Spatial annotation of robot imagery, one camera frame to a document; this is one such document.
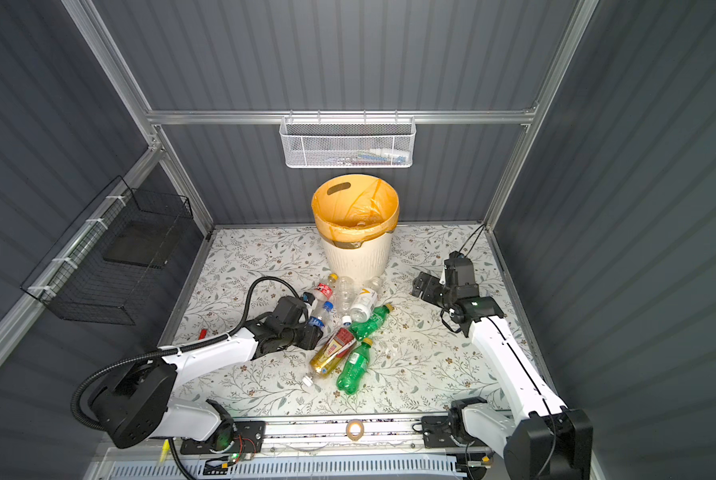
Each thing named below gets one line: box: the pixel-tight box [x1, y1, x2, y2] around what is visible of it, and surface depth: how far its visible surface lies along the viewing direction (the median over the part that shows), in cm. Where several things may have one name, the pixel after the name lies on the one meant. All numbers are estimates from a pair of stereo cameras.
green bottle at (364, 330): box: [350, 303, 394, 341], surface depth 91 cm
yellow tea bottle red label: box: [301, 327, 357, 387], surface depth 84 cm
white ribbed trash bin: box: [320, 231, 393, 281], surface depth 94 cm
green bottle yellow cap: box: [336, 338, 373, 395], surface depth 82 cm
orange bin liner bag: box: [311, 174, 400, 244], surface depth 98 cm
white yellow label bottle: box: [350, 288, 379, 324], surface depth 90 cm
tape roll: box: [346, 419, 365, 441], surface depth 76 cm
